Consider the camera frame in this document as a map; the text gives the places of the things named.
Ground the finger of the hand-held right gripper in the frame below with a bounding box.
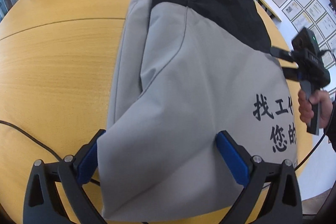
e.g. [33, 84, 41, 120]
[283, 67, 302, 82]
[270, 47, 297, 62]

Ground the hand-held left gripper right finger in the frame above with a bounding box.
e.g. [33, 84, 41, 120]
[215, 130, 303, 224]

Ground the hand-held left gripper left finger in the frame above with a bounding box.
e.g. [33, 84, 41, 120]
[23, 129, 107, 224]

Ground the beige and black jacket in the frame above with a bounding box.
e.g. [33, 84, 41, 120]
[101, 0, 300, 222]

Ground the person's right forearm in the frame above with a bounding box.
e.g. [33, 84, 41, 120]
[324, 102, 336, 154]

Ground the person's right hand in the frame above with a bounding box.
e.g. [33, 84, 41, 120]
[298, 89, 330, 128]

